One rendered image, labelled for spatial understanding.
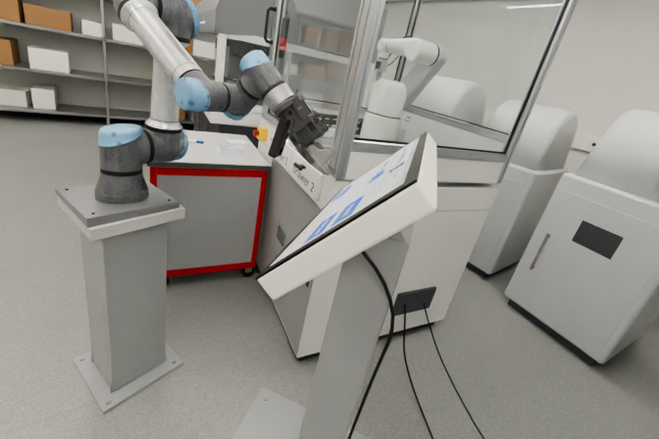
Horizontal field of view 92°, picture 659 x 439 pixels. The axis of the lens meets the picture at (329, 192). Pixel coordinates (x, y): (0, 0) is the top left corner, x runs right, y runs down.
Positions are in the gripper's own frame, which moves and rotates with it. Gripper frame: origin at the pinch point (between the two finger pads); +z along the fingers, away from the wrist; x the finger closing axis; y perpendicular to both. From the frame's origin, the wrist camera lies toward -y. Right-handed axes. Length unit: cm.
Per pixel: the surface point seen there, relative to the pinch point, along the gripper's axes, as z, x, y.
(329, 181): 4.1, 28.5, -13.8
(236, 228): -2, 60, -92
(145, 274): -7, -7, -77
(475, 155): 34, 74, 31
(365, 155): 4.0, 33.2, 1.9
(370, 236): 10.6, -38.8, 17.7
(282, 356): 60, 27, -87
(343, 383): 44, -22, -19
